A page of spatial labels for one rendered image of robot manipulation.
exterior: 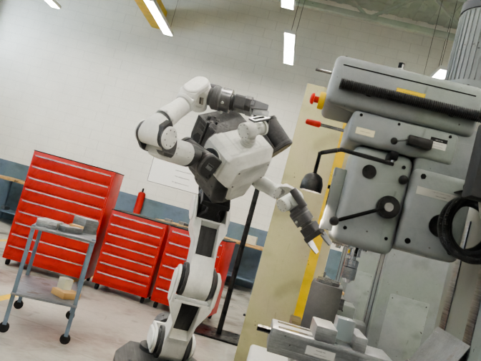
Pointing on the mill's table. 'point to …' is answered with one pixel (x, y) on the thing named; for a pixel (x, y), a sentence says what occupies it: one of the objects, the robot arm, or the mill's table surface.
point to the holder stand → (322, 301)
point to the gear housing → (359, 130)
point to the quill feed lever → (388, 211)
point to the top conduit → (411, 99)
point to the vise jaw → (323, 330)
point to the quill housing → (369, 200)
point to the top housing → (360, 71)
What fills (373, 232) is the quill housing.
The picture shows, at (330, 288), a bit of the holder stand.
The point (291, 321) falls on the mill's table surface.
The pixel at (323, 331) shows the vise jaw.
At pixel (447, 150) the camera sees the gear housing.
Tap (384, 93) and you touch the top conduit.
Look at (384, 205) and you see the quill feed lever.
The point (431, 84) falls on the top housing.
